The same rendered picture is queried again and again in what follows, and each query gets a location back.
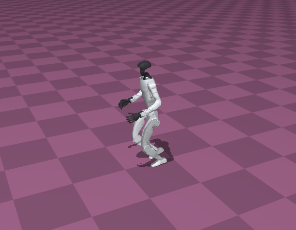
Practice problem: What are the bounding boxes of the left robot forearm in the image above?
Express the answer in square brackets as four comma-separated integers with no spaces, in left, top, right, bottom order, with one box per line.
[140,101,160,117]

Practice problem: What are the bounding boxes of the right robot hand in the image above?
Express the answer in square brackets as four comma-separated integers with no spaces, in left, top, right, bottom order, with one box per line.
[118,97,133,109]

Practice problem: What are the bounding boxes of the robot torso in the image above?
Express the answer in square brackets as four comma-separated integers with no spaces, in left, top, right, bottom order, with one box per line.
[140,76,158,119]

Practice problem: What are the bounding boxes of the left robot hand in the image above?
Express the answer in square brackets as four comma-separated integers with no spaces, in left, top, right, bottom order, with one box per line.
[126,111,143,123]

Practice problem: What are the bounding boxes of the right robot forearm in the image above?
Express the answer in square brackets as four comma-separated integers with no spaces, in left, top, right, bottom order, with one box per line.
[130,90,143,103]

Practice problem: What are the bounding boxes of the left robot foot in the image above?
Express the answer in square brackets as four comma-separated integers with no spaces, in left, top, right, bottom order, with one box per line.
[150,157,167,167]

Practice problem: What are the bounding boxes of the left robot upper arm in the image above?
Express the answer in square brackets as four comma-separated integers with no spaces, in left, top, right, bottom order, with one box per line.
[147,81,161,105]

